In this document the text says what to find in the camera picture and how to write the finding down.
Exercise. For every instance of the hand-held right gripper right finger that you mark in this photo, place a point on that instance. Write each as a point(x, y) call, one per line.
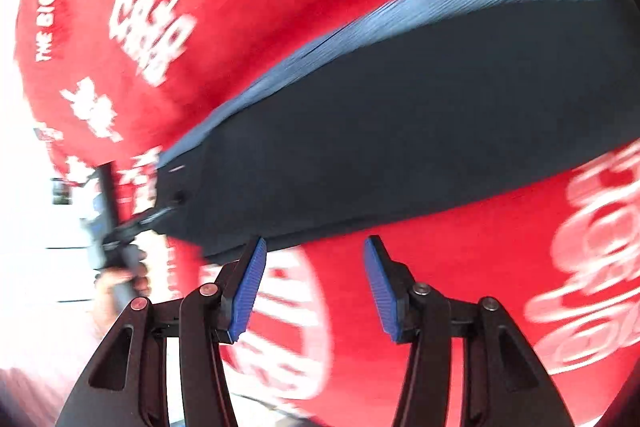
point(382, 294)

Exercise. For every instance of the red printed blanket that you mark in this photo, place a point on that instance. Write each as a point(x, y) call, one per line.
point(250, 7)

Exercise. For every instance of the person's left hand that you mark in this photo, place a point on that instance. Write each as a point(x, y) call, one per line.
point(111, 294)

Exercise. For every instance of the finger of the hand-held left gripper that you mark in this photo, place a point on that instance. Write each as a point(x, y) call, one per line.
point(150, 218)

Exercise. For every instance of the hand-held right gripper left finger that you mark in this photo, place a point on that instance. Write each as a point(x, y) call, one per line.
point(247, 294)

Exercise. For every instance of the dark navy pants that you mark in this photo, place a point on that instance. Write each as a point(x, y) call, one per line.
point(400, 117)

